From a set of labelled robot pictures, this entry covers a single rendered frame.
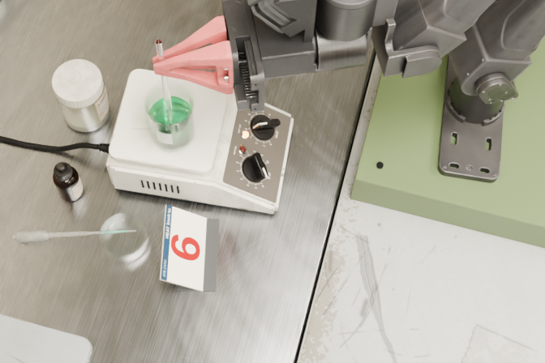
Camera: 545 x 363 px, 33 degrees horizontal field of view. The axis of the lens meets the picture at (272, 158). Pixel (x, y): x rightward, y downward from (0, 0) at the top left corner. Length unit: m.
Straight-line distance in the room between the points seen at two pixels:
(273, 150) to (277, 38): 0.26
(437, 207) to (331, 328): 0.19
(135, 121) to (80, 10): 0.25
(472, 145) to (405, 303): 0.20
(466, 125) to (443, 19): 0.25
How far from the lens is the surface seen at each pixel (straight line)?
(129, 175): 1.05
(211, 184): 1.03
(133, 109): 1.05
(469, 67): 0.98
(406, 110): 1.10
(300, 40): 0.85
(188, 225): 1.06
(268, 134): 1.08
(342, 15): 0.82
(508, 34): 0.95
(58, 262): 1.08
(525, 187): 1.09
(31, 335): 1.05
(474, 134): 1.09
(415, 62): 0.88
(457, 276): 1.08
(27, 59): 1.22
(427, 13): 0.87
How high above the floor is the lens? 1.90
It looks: 64 degrees down
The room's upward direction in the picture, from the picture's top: 4 degrees clockwise
